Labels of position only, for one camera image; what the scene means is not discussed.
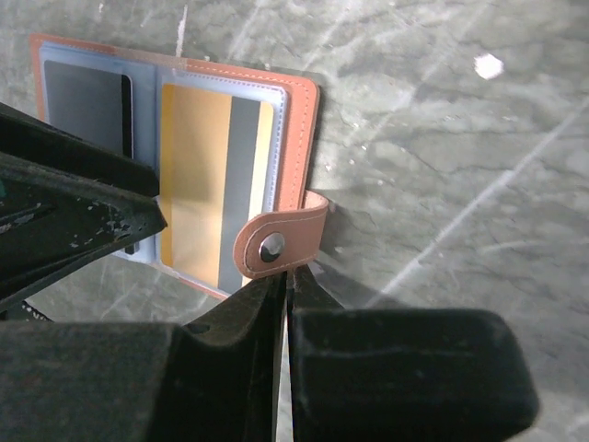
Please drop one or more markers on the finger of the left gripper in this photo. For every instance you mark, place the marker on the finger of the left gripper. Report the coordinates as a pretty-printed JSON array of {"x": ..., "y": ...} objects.
[{"x": 64, "y": 204}]

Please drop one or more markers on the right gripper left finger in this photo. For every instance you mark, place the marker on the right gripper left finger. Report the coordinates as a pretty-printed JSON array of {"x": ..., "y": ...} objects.
[{"x": 214, "y": 379}]

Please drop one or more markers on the black credit card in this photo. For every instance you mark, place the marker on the black credit card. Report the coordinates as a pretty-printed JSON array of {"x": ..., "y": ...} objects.
[{"x": 92, "y": 104}]

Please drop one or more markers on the orange credit card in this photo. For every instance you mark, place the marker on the orange credit card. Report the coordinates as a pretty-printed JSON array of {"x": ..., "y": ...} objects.
[{"x": 215, "y": 150}]

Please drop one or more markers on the pink leather card holder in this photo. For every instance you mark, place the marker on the pink leather card holder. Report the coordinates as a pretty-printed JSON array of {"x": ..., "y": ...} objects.
[{"x": 287, "y": 233}]

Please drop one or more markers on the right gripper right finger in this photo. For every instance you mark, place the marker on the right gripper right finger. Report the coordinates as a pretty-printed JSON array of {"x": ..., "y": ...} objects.
[{"x": 403, "y": 374}]

